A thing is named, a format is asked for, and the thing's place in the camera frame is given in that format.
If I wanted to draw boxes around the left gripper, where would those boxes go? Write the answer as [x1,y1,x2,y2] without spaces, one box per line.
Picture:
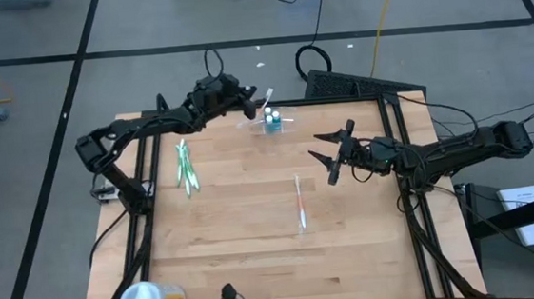
[208,71,262,124]

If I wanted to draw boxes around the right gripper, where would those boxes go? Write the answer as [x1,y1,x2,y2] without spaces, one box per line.
[305,115,397,188]

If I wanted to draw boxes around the clear acrylic organizer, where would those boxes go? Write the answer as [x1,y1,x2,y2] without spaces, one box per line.
[235,100,298,138]

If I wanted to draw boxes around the black perforated metal case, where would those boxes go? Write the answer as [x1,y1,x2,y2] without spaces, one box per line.
[301,60,429,106]

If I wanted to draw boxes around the silver mounting plate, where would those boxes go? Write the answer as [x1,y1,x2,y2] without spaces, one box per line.
[89,183,120,206]

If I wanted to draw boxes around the black side stand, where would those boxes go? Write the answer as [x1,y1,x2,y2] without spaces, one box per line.
[460,176,534,299]

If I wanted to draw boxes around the black coiled cable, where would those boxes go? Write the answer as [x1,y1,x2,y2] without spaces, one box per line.
[289,0,337,84]

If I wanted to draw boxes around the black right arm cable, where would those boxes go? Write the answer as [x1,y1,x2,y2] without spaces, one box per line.
[388,86,482,144]

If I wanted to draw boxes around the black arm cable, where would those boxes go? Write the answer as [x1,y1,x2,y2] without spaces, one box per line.
[388,86,482,144]
[84,209,134,270]

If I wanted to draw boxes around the yellow cable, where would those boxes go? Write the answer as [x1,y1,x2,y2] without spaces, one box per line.
[364,0,409,78]

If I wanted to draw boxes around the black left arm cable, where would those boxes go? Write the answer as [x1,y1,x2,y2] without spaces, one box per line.
[84,209,134,270]

